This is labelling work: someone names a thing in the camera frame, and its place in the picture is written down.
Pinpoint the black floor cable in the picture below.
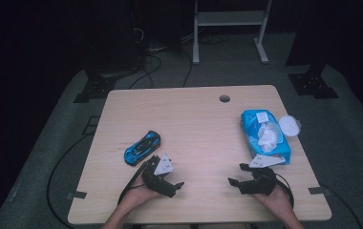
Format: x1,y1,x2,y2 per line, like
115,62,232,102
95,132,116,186
317,181,363,229
46,133,96,229

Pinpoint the black looped cable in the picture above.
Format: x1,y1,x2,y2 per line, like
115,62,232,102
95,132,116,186
128,53,163,90

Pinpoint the blue toy car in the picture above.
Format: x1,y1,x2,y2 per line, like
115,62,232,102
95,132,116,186
123,130,162,167

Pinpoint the person's right hand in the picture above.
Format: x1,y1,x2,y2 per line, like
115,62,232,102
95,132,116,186
253,187,293,214

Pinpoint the person's left hand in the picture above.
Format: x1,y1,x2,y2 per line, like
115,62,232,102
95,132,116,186
121,182,164,209

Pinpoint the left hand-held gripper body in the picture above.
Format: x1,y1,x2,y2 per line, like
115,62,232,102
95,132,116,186
141,153,177,198

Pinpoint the white metal stand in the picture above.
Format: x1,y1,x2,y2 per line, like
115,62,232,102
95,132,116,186
192,0,273,65

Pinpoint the right hand-held gripper cable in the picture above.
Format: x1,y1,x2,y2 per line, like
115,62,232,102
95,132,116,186
273,173,295,208

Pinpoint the grey tape strip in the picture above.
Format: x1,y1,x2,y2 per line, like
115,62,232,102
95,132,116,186
308,186,332,196
66,190,88,200
6,183,21,203

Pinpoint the dark equipment rack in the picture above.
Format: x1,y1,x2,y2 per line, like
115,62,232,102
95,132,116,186
83,0,145,77

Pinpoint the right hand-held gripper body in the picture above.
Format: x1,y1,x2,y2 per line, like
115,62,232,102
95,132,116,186
238,154,287,196

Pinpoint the black stand base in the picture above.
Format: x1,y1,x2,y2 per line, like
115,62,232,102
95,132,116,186
288,72,340,99
73,75,117,104

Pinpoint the blue wet wipes pack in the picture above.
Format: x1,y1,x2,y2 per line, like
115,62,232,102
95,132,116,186
240,109,302,166

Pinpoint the white wet wipe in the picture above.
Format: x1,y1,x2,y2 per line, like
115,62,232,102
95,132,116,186
257,122,280,153

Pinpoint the left hand-held gripper cable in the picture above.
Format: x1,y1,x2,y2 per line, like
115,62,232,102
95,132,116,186
117,161,149,206

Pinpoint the hand-held gripper cable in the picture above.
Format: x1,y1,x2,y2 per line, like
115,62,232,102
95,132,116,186
273,173,295,208
117,161,149,206

